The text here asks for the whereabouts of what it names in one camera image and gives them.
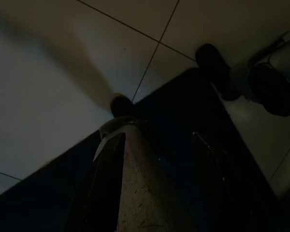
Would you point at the black rounded-corner floor mat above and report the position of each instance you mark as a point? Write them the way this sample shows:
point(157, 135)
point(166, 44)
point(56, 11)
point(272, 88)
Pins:
point(183, 108)

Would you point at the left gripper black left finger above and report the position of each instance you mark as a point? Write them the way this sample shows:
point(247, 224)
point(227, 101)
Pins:
point(99, 198)

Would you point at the black robot left foot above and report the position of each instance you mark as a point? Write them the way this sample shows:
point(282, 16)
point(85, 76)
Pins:
point(120, 106)

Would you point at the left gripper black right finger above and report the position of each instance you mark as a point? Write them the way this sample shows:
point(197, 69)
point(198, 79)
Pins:
point(215, 198)

